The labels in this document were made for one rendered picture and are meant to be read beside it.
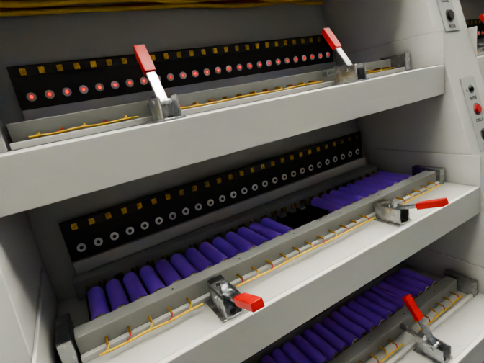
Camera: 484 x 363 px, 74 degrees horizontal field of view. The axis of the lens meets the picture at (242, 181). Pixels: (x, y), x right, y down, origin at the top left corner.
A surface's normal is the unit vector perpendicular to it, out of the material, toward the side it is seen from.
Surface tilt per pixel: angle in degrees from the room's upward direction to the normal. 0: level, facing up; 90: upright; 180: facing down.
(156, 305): 105
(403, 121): 90
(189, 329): 15
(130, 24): 90
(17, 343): 90
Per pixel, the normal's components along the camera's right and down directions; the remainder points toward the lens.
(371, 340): -0.18, -0.95
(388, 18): -0.85, 0.28
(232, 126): 0.50, 0.14
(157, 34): 0.44, -0.11
